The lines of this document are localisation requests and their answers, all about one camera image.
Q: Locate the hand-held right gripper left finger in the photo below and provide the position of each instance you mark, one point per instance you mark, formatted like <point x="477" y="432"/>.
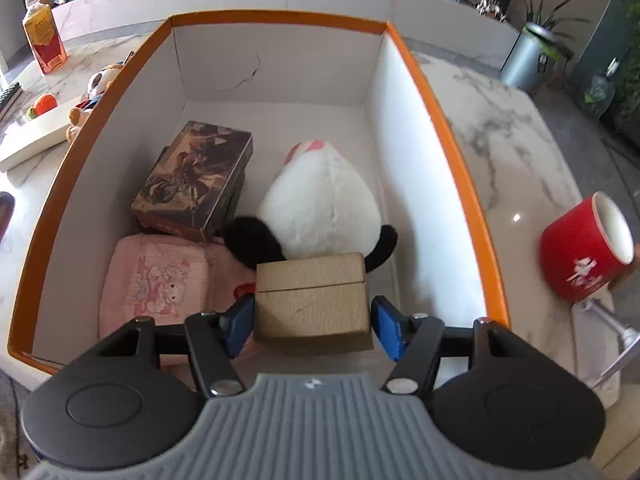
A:
<point x="239" y="325"/>

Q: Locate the dark illustrated box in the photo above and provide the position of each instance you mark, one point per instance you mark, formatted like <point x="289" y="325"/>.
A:
<point x="195" y="175"/>

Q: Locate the white panda plush toy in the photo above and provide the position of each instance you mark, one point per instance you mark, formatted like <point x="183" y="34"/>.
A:
<point x="320" y="205"/>

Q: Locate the black remote control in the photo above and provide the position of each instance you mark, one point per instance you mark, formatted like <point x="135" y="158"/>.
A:
<point x="9" y="97"/>

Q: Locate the sailor cat plush toy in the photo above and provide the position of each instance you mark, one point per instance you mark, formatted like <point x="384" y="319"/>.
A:
<point x="102" y="80"/>

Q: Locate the grey planter with plant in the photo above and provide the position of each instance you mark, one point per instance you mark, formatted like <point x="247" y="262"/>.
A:
<point x="525" y="60"/>

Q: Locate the tea bottle with red label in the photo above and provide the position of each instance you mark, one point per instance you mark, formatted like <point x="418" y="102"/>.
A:
<point x="45" y="35"/>

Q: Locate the pink printed pouch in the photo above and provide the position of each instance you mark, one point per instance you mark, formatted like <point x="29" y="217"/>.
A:
<point x="155" y="280"/>

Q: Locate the brown bear plush toy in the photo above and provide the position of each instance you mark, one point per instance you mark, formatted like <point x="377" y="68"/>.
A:
<point x="77" y="122"/>

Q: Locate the dark cabinet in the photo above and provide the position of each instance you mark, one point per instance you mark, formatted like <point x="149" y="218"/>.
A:
<point x="617" y="15"/>

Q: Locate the water jug with pump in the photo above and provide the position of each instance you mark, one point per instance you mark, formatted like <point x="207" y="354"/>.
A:
<point x="599" y="92"/>

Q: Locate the red cup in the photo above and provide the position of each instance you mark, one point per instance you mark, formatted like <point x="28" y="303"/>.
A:
<point x="580" y="250"/>

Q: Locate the gold gift box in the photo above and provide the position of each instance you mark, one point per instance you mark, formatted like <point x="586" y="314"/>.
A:
<point x="312" y="305"/>

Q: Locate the white plastic stand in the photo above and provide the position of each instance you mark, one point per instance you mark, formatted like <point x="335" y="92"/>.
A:
<point x="607" y="355"/>

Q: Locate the white box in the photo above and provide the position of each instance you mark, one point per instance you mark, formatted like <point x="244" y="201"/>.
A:
<point x="35" y="135"/>

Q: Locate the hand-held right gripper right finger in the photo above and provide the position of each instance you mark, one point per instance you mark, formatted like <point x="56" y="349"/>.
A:
<point x="387" y="327"/>

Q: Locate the crocheted orange toy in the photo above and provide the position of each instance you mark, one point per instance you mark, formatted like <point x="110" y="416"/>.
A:
<point x="42" y="106"/>

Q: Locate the cow figurine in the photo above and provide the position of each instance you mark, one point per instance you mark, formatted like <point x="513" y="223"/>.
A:
<point x="490" y="7"/>

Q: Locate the orange cardboard box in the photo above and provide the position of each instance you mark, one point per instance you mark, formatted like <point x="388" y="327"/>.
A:
<point x="280" y="65"/>

